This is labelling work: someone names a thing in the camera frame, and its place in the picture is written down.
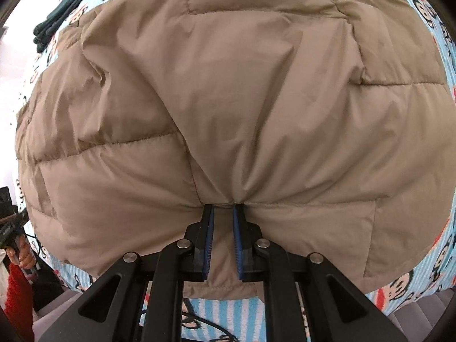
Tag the monkey print striped blanket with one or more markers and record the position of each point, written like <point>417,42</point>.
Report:
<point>433,42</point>

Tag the person's left hand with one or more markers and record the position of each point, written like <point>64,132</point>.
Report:
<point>24,256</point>

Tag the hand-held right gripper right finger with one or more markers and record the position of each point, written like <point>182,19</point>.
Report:
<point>238,245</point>

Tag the blue denim jeans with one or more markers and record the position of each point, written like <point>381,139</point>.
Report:
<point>60,10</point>

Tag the purple bed blanket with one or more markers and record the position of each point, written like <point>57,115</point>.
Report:
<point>409,308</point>

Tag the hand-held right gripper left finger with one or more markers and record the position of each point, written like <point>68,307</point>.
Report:
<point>208,242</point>

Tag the tan puffer jacket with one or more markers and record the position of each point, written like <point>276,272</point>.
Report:
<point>228,107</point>

